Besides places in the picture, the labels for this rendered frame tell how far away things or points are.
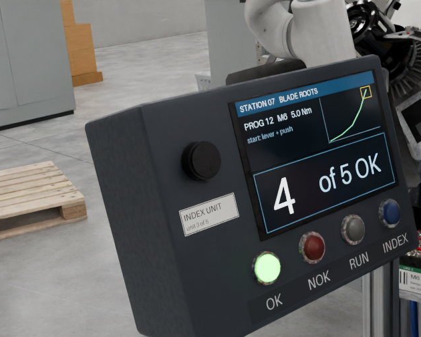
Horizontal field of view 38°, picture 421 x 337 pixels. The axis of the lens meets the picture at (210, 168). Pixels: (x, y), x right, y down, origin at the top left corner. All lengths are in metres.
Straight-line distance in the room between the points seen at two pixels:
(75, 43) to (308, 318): 7.33
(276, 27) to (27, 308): 2.12
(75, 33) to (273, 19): 8.34
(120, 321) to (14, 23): 4.63
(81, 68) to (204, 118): 8.97
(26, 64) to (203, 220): 6.42
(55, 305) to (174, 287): 2.43
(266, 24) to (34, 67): 5.91
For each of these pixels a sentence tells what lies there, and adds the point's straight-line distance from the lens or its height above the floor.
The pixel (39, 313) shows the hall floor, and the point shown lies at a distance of 2.84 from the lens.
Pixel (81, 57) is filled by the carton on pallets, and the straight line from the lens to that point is 9.40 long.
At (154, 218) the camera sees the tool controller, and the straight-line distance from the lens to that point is 0.45.
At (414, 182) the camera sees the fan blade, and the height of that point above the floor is 0.95.
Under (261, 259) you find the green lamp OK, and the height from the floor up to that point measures 1.13.
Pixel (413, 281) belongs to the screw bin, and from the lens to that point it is 1.06.
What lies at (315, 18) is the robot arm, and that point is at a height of 1.26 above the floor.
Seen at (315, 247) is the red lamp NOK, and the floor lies 1.12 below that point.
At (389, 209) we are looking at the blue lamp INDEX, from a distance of 0.57.
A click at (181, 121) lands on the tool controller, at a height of 1.24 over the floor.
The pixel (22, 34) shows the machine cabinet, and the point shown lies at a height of 0.95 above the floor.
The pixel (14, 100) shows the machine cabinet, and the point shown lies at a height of 0.29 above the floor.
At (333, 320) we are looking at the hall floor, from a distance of 2.53.
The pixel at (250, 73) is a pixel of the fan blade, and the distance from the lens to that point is 1.43.
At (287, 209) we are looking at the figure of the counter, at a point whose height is 1.15.
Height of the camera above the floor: 1.33
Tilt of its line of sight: 17 degrees down
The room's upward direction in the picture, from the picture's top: 5 degrees counter-clockwise
